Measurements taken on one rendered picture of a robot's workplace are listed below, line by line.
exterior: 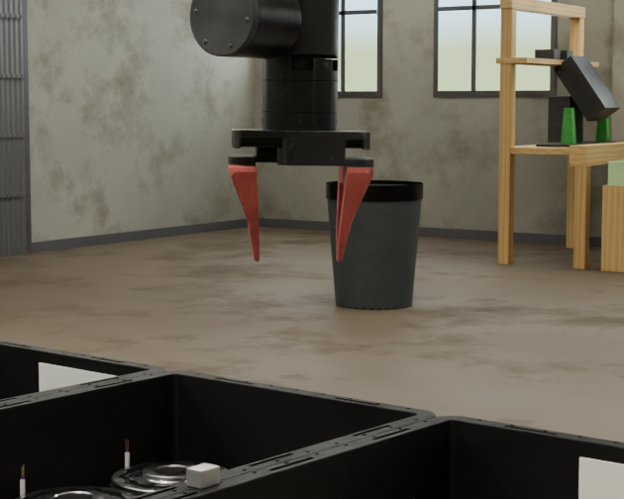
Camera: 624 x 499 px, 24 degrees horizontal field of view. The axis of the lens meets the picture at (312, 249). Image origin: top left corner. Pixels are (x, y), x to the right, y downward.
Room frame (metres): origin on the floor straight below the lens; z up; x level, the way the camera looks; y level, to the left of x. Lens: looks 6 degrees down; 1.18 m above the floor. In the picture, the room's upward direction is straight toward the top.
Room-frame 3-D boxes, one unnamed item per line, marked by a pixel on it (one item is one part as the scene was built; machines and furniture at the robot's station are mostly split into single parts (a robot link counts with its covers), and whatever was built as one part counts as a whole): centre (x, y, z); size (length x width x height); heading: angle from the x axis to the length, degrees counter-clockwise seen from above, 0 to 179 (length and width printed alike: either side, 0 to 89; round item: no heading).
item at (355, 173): (1.10, -0.01, 1.10); 0.07 x 0.07 x 0.09; 4
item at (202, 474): (0.90, 0.07, 0.94); 0.02 x 0.01 x 0.01; 141
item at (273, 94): (1.10, 0.01, 1.17); 0.10 x 0.07 x 0.07; 94
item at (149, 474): (1.19, 0.12, 0.86); 0.05 x 0.05 x 0.01
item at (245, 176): (1.10, 0.03, 1.10); 0.07 x 0.07 x 0.09; 4
